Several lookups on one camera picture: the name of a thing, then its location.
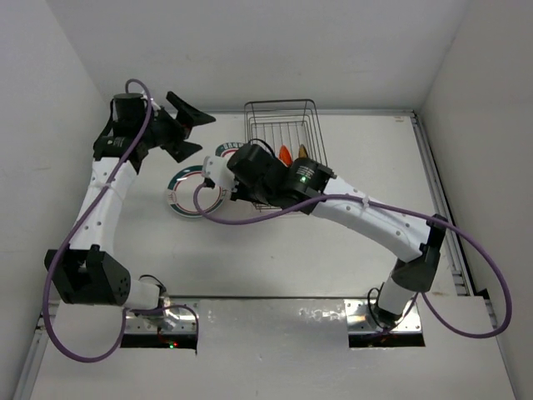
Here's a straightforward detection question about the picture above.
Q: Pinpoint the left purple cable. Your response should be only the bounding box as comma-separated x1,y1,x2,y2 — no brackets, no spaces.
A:
42,78,201,363

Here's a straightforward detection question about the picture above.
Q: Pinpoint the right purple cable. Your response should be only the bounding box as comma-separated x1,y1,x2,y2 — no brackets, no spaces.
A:
193,178,514,338

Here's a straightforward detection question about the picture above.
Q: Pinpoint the metal base plate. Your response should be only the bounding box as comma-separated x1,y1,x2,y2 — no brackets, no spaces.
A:
344,297,422,335
125,297,200,335

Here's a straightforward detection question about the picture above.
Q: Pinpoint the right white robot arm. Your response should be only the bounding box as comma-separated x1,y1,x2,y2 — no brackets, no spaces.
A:
202,142,446,330

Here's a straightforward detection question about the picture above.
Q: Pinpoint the yellow brown plate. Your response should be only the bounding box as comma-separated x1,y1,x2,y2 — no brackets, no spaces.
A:
298,144,309,158

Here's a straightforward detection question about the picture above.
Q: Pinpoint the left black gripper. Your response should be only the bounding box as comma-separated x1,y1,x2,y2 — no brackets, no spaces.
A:
137,93,215,162

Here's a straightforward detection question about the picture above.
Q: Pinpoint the wire dish rack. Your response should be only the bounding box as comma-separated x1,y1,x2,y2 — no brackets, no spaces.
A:
233,99,335,209

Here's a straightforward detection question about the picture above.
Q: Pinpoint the purple cable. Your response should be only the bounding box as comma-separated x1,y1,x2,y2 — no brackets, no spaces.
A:
42,78,201,363
193,178,514,338

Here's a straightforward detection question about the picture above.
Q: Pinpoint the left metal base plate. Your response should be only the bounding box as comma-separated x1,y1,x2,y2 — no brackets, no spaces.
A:
125,297,200,335

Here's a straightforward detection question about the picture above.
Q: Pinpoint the white plate green pattern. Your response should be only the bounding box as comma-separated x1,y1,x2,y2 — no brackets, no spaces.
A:
215,142,244,158

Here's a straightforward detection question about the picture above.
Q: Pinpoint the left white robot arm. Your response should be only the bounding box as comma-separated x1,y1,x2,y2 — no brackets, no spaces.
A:
45,92,216,310

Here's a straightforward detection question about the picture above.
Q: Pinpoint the white plate green rim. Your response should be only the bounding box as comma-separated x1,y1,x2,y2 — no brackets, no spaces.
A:
166,165,227,218

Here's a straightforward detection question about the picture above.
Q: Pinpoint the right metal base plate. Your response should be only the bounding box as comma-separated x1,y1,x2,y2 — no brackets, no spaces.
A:
344,297,422,335

